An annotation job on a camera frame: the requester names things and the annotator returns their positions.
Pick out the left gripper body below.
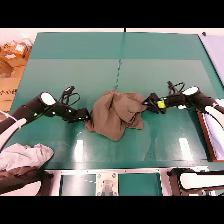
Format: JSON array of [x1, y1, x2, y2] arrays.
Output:
[[67, 107, 92, 124]]

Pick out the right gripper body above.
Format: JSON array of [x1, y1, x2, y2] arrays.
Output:
[[142, 92, 168, 115]]

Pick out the brown shirt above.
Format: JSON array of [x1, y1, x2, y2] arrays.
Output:
[[85, 89, 148, 142]]

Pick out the grey garment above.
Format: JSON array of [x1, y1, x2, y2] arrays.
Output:
[[0, 143, 55, 172]]

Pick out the cardboard boxes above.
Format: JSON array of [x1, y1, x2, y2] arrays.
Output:
[[0, 39, 34, 118]]

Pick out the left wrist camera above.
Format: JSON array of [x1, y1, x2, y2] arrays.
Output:
[[58, 85, 82, 107]]

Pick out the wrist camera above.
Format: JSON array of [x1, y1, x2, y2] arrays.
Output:
[[58, 85, 82, 107], [166, 80, 186, 97]]

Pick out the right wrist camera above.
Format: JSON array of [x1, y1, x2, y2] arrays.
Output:
[[166, 80, 186, 97]]

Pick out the silver frame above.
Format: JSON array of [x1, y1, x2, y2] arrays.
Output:
[[41, 168, 224, 197]]

